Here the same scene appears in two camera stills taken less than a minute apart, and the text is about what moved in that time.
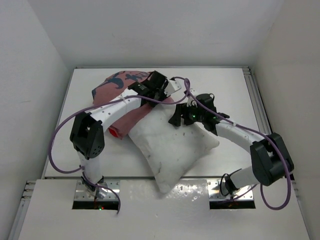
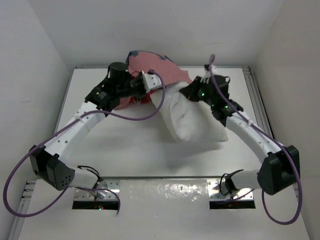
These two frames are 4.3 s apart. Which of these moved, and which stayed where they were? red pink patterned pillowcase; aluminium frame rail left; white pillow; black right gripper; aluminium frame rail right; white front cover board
Moved: black right gripper; red pink patterned pillowcase; white pillow
Stayed: white front cover board; aluminium frame rail left; aluminium frame rail right
